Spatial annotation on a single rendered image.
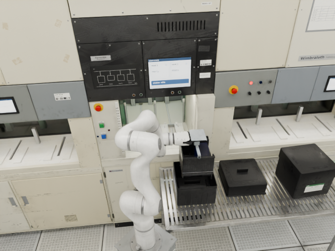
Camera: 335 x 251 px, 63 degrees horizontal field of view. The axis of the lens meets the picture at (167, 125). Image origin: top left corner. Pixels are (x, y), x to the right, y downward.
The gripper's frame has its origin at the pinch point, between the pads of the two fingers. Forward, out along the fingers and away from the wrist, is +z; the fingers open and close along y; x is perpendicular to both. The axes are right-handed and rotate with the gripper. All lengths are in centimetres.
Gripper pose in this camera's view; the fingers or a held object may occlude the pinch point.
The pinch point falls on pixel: (196, 137)
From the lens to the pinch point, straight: 179.3
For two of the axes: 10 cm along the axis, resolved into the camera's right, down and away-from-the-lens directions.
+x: -0.2, -8.3, -5.5
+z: 10.0, -0.6, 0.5
